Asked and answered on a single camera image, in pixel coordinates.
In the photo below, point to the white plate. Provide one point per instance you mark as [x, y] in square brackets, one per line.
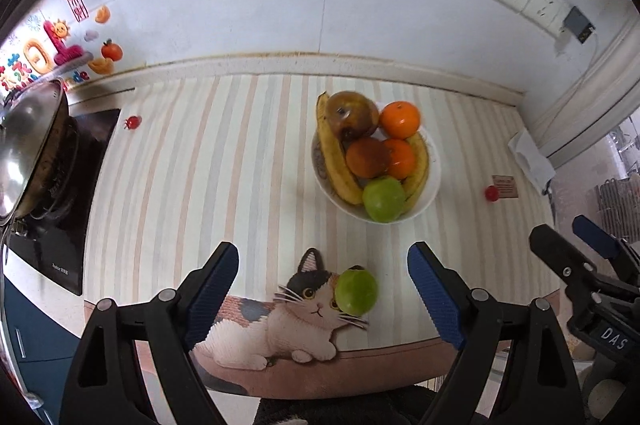
[422, 204]

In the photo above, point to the orange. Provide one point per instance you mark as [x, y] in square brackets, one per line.
[404, 157]
[400, 120]

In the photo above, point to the blue cabinet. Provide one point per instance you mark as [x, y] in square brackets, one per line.
[30, 335]

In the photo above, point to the striped cat print mat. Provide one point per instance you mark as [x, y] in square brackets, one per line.
[200, 180]

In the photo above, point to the brown green apple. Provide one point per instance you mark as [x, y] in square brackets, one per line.
[352, 115]

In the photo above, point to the person's dark fleece clothing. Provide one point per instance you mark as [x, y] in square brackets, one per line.
[350, 407]

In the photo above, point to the group of colourful wall stickers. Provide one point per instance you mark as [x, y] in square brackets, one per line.
[55, 50]

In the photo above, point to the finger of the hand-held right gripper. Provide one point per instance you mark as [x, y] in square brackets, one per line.
[552, 247]
[592, 232]

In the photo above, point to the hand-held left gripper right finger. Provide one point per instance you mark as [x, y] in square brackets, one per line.
[437, 295]

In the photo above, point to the yellow banana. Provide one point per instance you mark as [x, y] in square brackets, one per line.
[334, 160]
[419, 170]

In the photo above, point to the steel wok with lid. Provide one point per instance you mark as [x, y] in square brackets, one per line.
[30, 140]

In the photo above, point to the frosted glass door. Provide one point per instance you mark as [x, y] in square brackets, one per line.
[595, 175]

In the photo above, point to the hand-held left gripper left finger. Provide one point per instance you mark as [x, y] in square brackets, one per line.
[212, 290]

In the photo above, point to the black charger plug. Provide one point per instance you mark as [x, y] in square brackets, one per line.
[579, 25]

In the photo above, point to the black induction cooktop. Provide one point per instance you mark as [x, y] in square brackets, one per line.
[70, 215]

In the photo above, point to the small brown card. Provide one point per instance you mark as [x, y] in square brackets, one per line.
[505, 186]

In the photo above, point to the white door frame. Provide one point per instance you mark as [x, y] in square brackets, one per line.
[590, 105]

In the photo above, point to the small red round object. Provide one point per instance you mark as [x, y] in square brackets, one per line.
[491, 193]

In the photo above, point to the white folded paper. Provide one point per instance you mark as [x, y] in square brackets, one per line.
[532, 157]

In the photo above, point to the red ladybug sticker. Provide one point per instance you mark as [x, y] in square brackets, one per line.
[132, 123]

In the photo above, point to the dark orange fruit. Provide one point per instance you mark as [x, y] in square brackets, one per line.
[367, 157]

